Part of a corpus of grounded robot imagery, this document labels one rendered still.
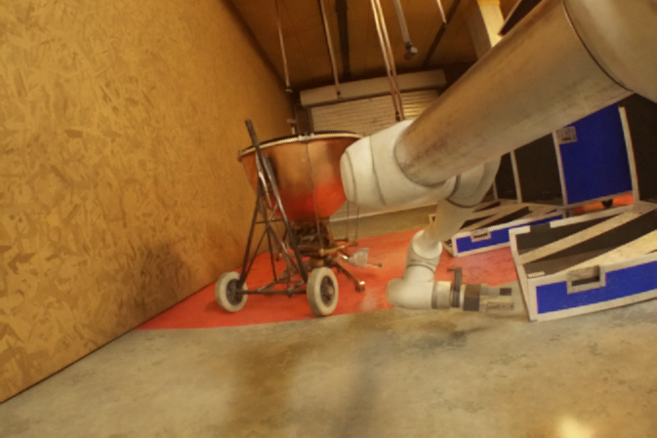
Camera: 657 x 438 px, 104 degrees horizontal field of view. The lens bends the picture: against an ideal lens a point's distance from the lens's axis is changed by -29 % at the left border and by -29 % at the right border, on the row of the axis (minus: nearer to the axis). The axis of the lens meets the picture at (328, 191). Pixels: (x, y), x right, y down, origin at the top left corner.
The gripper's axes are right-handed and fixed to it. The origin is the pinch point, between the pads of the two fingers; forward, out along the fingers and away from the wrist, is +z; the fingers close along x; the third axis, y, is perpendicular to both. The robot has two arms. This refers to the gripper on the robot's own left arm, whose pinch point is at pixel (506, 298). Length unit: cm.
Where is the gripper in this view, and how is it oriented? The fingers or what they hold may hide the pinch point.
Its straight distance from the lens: 115.1
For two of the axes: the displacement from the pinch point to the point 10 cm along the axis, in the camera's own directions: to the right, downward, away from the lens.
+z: 9.1, -0.1, -4.2
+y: 0.3, 10.0, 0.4
